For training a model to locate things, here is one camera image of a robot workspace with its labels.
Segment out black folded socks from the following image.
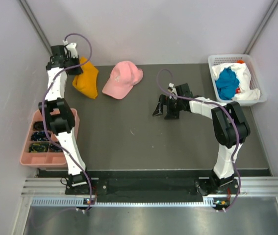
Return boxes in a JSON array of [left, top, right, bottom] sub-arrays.
[[32, 121, 44, 131]]

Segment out aluminium frame rail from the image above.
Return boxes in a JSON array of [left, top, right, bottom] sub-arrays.
[[21, 177, 278, 207]]

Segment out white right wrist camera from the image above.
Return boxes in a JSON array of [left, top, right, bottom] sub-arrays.
[[168, 83, 177, 100]]

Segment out blue t shirt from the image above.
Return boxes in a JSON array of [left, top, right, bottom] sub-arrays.
[[215, 68, 239, 100]]

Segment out pink divided organizer tray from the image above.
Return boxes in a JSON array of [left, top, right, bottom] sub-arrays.
[[20, 110, 68, 168]]

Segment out dark patterned socks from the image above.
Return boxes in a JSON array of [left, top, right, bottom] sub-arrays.
[[48, 143, 63, 153]]

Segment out white t shirt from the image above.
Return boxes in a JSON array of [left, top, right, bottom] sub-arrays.
[[212, 63, 260, 101]]

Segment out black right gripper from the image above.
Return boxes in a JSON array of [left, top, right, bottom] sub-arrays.
[[152, 95, 183, 120]]

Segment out orange t shirt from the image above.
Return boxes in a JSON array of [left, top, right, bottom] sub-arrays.
[[72, 62, 99, 99]]

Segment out pink baseball cap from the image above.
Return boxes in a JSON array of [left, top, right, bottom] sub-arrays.
[[102, 61, 143, 100]]

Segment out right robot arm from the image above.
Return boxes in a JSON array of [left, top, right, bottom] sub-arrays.
[[152, 83, 251, 195]]

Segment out white plastic laundry basket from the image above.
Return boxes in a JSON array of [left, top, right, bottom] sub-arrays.
[[208, 54, 267, 107]]

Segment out green patterned socks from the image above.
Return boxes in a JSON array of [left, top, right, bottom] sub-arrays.
[[28, 142, 50, 153]]

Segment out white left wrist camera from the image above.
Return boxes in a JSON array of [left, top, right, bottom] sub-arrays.
[[63, 40, 78, 59]]

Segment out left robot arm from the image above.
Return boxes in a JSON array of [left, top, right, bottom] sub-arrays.
[[39, 41, 93, 194]]

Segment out blue patterned socks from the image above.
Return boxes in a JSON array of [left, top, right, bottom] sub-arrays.
[[30, 131, 49, 142]]

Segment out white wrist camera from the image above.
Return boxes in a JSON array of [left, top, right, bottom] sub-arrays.
[[63, 40, 78, 59], [168, 83, 177, 100]]

